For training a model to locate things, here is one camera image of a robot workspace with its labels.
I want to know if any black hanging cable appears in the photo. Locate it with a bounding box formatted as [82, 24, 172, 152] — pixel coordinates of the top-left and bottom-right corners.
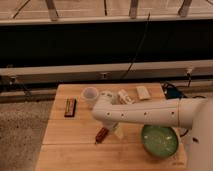
[120, 12, 152, 81]

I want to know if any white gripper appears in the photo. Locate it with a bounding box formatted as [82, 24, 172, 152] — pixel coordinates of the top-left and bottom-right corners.
[103, 122, 124, 140]

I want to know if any brown chocolate bar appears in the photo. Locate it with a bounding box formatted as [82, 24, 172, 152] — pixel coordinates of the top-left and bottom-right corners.
[64, 98, 77, 117]

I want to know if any white plastic bottle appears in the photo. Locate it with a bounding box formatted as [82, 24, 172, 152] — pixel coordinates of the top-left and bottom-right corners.
[118, 89, 134, 104]

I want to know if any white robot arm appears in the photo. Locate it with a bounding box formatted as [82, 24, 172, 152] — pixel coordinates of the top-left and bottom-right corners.
[92, 91, 213, 171]

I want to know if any blue black device on floor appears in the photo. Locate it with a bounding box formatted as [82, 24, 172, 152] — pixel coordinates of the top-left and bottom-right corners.
[162, 82, 186, 99]

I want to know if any green ceramic bowl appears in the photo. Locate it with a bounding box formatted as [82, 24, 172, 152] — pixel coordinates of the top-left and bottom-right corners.
[141, 125, 179, 159]

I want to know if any white rectangular sponge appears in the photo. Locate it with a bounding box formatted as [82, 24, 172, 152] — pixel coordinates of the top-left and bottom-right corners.
[136, 86, 151, 100]

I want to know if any translucent plastic cup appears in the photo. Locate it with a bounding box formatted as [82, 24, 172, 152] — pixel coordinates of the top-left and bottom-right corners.
[81, 87, 99, 109]

